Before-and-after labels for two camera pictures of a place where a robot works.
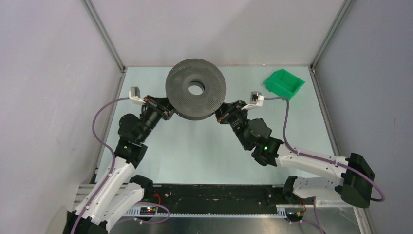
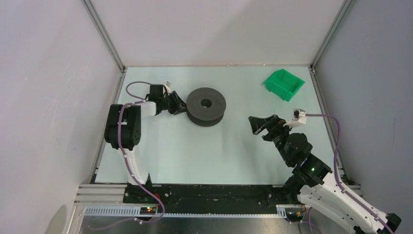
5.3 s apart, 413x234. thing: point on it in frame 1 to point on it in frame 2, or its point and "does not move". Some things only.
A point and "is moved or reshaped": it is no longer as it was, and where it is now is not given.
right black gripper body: x=234 y=116 to x=278 y=132
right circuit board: x=294 y=217 does not move
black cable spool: x=191 y=107 is moved or reshaped
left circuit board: x=148 y=210 does not move
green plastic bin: x=284 y=83 does not move
